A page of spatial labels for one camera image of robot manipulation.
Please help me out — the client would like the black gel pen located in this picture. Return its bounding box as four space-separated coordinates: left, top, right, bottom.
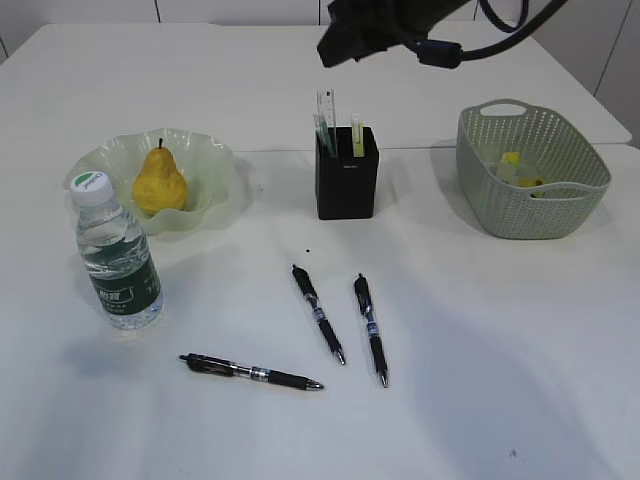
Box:
178 353 324 391
292 264 346 366
354 273 389 388

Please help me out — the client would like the yellow pear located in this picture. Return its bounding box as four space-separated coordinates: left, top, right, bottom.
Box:
132 138 189 216

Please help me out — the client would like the clear plastic ruler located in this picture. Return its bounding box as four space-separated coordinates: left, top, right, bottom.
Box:
316 89 336 148

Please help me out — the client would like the clear water bottle green label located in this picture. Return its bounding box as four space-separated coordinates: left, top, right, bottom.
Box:
70 171 163 330

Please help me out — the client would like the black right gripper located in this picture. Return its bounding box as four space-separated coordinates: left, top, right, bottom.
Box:
317 0 415 68

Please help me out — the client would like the green woven plastic basket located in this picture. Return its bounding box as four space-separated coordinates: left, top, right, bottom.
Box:
456 99 612 240

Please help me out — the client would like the green utility knife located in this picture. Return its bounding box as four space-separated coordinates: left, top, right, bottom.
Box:
313 114 336 158

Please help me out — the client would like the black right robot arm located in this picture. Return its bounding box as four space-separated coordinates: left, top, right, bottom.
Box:
317 0 464 69

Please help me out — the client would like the green wavy glass plate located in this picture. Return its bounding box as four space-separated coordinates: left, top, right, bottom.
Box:
63 128 241 236

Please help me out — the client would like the yellow utility knife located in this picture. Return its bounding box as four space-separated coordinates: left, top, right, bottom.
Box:
351 114 364 158

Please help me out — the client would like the black square pen holder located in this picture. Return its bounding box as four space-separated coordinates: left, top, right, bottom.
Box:
315 126 379 220

